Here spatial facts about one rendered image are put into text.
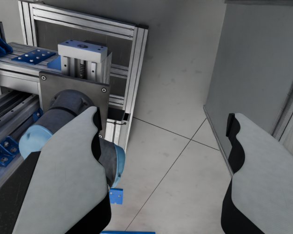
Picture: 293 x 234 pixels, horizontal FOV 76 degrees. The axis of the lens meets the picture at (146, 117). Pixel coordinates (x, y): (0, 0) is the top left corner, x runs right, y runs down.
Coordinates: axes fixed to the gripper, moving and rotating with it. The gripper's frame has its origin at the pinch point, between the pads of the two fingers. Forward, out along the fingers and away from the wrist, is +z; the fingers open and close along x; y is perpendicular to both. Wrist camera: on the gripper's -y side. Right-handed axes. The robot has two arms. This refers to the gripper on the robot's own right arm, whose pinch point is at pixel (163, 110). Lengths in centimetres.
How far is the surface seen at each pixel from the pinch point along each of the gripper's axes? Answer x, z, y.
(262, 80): 45, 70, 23
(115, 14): -33, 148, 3
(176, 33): 13, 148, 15
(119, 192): -42, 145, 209
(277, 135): 45, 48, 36
